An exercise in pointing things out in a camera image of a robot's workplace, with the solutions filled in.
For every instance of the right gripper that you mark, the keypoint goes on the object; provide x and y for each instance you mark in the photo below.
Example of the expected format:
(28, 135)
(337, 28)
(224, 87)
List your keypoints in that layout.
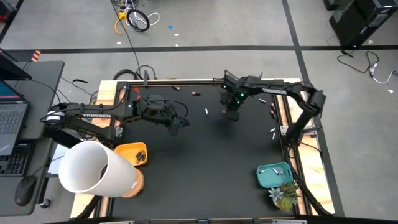
(235, 102)

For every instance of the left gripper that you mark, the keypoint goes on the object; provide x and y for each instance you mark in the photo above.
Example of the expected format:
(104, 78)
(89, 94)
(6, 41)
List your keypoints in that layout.
(171, 116)

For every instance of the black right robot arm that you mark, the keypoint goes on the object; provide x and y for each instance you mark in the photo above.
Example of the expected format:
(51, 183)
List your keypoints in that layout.
(276, 87)

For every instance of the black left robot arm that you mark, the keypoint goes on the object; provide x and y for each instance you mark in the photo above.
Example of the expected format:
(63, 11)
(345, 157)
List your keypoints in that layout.
(99, 110)

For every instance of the yellow plastic bin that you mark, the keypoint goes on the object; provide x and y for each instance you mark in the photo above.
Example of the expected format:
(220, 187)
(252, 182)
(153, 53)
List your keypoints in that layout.
(127, 151)

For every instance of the round wooden base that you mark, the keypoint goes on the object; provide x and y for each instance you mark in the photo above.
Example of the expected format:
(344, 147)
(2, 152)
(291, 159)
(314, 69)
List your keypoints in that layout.
(140, 183)

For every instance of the teal plastic bin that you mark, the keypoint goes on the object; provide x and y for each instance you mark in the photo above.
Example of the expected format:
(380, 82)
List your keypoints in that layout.
(273, 180)

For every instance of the large white cylinder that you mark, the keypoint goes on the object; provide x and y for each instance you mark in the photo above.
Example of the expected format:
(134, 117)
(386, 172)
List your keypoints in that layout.
(93, 168)

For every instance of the artificial succulent plant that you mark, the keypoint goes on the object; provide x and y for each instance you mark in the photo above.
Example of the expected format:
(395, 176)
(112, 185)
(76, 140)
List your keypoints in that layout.
(284, 203)

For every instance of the white mounting plate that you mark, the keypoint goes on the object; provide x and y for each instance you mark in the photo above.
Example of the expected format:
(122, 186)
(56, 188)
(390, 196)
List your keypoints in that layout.
(116, 222)
(289, 221)

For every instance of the small black box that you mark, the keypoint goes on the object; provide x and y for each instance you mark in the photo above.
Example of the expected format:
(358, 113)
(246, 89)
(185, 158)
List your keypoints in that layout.
(329, 3)

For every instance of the white paper sheet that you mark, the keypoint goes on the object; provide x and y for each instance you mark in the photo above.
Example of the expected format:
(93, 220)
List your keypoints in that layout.
(53, 161)

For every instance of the black desk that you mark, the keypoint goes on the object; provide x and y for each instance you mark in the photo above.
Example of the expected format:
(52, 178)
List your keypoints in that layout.
(43, 93)

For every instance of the large black computer tower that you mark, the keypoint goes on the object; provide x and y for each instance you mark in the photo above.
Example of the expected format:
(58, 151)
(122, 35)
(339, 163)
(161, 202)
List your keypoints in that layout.
(357, 21)

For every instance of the black caster wheel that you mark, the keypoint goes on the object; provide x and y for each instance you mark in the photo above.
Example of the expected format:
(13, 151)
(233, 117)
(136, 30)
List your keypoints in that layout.
(45, 203)

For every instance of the orange black striped marker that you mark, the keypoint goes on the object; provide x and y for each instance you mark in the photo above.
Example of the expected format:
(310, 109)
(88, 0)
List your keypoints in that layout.
(36, 56)

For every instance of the black laptop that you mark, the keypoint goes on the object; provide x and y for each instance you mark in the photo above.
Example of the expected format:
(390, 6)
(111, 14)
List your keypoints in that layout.
(12, 118)

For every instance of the black computer mouse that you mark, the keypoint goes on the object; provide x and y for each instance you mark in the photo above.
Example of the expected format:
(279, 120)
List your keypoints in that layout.
(25, 189)

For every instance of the black keyboard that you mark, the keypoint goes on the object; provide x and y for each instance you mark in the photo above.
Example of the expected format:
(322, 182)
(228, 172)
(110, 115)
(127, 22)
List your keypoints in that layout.
(14, 161)

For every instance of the black desk monitor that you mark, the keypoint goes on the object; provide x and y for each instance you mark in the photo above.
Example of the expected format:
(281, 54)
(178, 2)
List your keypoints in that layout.
(12, 67)

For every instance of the red and black object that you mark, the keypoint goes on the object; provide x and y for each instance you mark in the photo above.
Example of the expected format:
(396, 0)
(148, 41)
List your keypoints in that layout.
(6, 9)

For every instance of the silver corner bracket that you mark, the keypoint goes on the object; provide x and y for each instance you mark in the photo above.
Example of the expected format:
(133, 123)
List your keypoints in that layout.
(118, 132)
(284, 130)

